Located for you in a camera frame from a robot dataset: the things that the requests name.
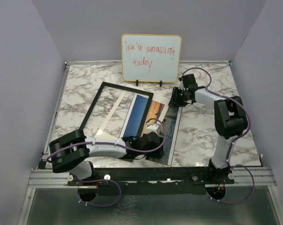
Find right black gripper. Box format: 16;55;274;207
169;87;188;107

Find sunset fishing photo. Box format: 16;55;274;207
120;94;169;138

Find brown frame backing board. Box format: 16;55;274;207
146;106;182;166

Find black picture frame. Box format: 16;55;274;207
78;81;155;163

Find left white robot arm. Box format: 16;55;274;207
46;129;166;185

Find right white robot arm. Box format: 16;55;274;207
168;74;249;183

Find black whiteboard stand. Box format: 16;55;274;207
134;80;163;87

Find yellow-framed whiteboard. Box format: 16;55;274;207
122;34;182;83

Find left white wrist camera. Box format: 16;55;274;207
146;122;161;134

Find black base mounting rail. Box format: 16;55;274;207
68;166;234;195

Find aluminium table edge rail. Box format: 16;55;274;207
28;62;70;188

